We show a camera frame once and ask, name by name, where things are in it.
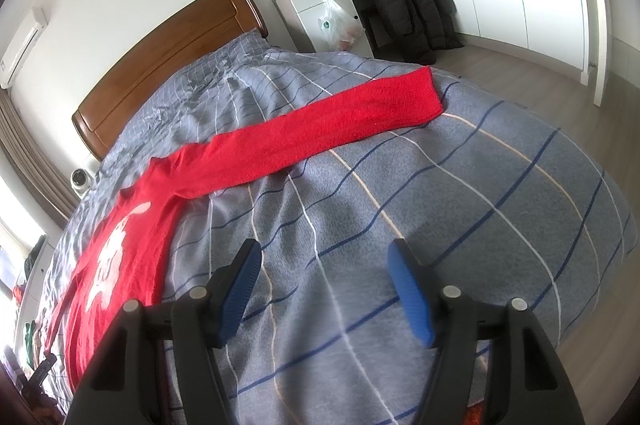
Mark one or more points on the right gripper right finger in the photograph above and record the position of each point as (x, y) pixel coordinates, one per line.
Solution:
(526, 382)

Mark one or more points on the white round camera device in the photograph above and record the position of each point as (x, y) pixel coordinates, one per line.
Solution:
(81, 181)

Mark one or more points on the red knit sweater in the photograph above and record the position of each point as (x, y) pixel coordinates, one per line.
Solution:
(127, 255)

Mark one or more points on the folded pink green clothes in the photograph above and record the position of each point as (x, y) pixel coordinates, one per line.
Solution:
(35, 335)

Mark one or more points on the beige curtain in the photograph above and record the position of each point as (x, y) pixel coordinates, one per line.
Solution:
(43, 180)

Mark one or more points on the black hanging jacket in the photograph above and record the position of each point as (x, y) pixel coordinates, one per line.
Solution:
(419, 29)

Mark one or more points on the white dresser cabinet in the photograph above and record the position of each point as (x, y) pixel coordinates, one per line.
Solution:
(300, 18)

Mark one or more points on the white window side cabinet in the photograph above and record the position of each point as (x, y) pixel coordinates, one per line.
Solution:
(31, 297)

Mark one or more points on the brown wooden headboard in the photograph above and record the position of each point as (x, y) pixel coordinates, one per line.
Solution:
(193, 32)

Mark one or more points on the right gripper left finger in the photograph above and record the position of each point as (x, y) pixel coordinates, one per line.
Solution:
(123, 383)

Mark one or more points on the white plastic bag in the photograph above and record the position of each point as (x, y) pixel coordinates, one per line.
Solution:
(339, 29)

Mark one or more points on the white air conditioner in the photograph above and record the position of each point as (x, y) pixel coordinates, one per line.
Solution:
(24, 39)

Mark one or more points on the grey plaid bed duvet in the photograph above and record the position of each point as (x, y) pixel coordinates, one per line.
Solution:
(500, 202)

